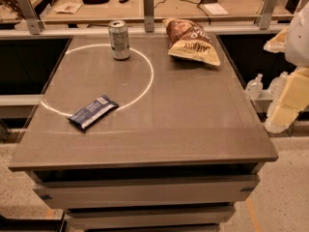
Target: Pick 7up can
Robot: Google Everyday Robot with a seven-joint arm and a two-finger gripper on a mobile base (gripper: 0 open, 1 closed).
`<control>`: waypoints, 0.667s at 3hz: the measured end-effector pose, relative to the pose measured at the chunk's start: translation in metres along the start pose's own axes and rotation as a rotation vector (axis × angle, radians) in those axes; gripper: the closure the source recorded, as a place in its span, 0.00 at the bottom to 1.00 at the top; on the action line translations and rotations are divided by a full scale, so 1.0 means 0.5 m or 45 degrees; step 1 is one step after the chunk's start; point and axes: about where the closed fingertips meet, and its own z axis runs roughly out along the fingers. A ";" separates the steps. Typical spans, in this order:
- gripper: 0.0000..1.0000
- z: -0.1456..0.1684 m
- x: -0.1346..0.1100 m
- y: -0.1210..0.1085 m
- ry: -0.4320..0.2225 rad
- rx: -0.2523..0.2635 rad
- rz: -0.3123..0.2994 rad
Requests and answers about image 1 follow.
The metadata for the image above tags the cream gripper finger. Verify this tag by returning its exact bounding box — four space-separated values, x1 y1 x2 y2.
265 67 309 133
264 28 288 53

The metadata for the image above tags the silver 7up soda can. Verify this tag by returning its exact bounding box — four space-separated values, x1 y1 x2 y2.
108 20 130 60

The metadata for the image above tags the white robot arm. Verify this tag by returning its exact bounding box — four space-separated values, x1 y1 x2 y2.
264 3 309 133

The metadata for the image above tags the clear plastic bottle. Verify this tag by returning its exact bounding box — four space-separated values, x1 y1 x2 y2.
245 73 263 100

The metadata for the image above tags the white paper sheet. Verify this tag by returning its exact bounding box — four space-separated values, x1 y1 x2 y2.
204 3 228 15

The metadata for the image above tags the brown chip bag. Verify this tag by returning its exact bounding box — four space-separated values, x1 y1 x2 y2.
163 18 220 66

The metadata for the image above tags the black pouch on desk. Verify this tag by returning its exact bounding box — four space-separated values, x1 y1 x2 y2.
82 0 110 5

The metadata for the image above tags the grey drawer cabinet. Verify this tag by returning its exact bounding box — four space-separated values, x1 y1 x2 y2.
25 162 267 232

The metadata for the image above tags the blue snack bar wrapper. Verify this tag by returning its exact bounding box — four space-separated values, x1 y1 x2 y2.
68 95 119 131

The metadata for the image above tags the paper packet on desk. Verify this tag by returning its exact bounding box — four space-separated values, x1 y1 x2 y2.
54 2 82 15

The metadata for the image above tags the metal bracket right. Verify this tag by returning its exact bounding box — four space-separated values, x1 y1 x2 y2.
255 0 278 30

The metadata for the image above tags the metal bracket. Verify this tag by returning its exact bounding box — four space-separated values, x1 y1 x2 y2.
16 0 44 35
143 0 155 33
255 0 278 30

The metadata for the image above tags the metal bracket middle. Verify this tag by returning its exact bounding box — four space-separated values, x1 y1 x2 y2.
143 0 155 33

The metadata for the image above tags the metal bracket left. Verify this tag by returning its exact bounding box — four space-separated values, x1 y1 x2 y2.
16 0 44 35

